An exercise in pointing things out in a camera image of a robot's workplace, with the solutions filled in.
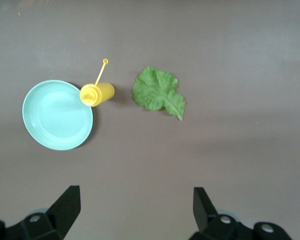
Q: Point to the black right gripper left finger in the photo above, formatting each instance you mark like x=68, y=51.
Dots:
x=52, y=225

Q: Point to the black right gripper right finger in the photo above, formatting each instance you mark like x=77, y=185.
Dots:
x=210, y=225

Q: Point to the green lettuce leaf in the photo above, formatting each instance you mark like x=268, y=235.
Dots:
x=155, y=92

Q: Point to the yellow squeeze bottle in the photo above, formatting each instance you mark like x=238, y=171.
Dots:
x=95, y=96

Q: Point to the mint green plate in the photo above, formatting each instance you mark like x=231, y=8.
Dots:
x=55, y=117

